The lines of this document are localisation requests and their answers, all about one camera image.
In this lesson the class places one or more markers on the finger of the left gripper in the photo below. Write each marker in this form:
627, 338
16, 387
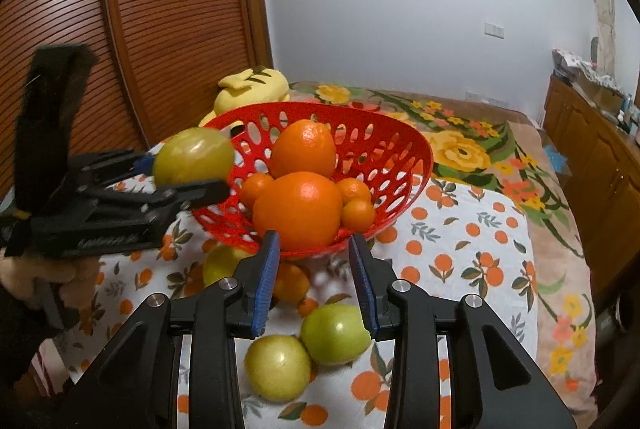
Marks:
111, 166

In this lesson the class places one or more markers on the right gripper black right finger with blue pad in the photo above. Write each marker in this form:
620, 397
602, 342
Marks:
494, 383

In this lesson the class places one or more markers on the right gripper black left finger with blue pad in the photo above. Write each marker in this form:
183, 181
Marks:
133, 382

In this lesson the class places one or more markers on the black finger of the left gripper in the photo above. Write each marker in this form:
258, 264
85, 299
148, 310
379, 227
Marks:
107, 203

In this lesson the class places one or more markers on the yellow-green round fruit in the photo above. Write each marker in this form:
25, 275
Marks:
194, 155

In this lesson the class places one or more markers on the small tangerine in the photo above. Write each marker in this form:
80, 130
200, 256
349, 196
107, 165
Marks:
291, 284
358, 215
252, 188
353, 189

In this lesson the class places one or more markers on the large orange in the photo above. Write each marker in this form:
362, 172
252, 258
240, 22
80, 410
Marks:
304, 145
304, 208

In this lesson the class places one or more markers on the small tangerine behind fruits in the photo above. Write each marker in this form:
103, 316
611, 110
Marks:
291, 284

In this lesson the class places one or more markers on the person's left hand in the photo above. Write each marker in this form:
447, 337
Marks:
77, 277

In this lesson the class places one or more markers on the dull green fruit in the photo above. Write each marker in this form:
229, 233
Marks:
221, 262

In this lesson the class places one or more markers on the pale yellow-green fruit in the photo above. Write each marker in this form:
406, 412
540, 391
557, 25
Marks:
278, 367

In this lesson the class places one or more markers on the orange-print white cloth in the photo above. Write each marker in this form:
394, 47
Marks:
455, 239

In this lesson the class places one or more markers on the yellow plush toy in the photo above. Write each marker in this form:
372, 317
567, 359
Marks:
250, 86

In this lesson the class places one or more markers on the bright green apple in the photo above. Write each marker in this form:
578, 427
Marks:
334, 334

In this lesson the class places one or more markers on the wooden louvered wardrobe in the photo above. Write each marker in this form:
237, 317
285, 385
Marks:
159, 63

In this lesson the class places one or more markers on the red perforated plastic basket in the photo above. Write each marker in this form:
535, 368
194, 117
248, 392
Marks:
391, 157

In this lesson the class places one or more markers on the wooden side cabinet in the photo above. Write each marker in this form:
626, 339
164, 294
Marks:
603, 188

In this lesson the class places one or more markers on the clutter on cabinet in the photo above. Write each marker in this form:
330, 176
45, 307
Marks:
600, 91

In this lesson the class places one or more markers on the white wall switch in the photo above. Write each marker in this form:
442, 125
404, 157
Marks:
495, 31

